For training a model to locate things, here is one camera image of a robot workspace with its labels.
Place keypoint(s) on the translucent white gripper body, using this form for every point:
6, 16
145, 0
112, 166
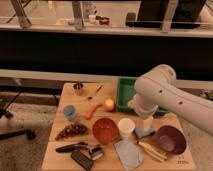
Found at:
147, 123

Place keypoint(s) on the purple grape bunch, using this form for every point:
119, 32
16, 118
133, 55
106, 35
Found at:
71, 130

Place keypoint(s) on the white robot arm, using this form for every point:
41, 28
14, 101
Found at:
156, 89

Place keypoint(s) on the purple bowl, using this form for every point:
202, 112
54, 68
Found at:
171, 139

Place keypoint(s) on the red bowl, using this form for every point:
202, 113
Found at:
105, 130

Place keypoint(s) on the blue sponge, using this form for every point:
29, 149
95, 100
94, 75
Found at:
141, 132

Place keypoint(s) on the white paper cup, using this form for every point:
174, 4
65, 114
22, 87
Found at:
126, 127

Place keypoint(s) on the light blue cloth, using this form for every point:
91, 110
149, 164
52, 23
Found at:
129, 154

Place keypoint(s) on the yellow red apple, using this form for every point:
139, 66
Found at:
109, 105

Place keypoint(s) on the green plastic tray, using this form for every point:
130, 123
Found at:
125, 92

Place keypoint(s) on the metal spoon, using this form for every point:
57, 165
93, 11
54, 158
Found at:
96, 91

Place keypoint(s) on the orange carrot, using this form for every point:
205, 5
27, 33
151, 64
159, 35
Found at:
90, 112

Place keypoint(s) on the small black white brush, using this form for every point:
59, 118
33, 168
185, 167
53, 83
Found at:
96, 152

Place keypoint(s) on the wooden table board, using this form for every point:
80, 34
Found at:
54, 161

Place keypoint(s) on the black remote control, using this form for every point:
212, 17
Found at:
82, 159

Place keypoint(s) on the small metal cup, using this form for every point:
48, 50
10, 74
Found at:
78, 88

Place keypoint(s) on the small blue cup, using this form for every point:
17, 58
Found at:
69, 112

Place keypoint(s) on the black chair base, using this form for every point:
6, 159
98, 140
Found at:
13, 131

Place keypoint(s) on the cream handled tongs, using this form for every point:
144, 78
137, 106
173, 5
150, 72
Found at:
152, 151

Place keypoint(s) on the black handled tool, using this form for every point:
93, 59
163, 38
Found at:
71, 147

